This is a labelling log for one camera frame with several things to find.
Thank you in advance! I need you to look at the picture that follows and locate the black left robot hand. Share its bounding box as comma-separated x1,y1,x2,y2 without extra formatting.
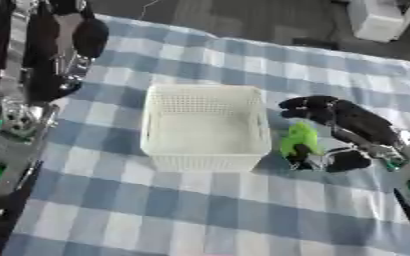
0,0,111,104

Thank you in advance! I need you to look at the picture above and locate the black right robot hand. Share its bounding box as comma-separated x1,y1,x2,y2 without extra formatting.
276,95,401,174

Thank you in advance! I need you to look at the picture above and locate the green toy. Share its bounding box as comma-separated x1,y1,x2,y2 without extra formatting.
278,121,324,159

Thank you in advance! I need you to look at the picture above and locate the black flat object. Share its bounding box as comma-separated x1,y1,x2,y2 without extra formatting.
290,37,342,51

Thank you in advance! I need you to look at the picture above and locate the white appliance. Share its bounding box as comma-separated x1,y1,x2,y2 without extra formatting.
346,0,410,44

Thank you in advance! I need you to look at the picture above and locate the white perforated plastic basket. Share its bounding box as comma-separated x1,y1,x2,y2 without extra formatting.
138,83,274,173

